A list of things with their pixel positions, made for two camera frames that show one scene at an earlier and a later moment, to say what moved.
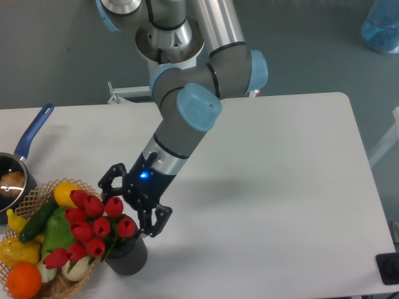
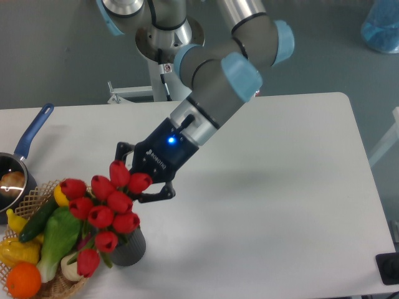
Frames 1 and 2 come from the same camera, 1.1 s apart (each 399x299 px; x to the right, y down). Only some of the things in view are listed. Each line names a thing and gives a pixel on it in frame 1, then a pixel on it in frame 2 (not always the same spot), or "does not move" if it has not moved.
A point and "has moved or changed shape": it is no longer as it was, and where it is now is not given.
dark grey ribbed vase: x=130 y=261 has moved or changed shape
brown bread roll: x=12 y=184 does not move
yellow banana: x=16 y=222 does not move
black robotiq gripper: x=144 y=184 -> x=159 y=156
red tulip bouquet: x=94 y=227 has moved or changed shape
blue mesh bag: x=380 y=27 does not move
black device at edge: x=388 y=265 does not move
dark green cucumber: x=37 y=219 does not move
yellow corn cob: x=13 y=251 does not move
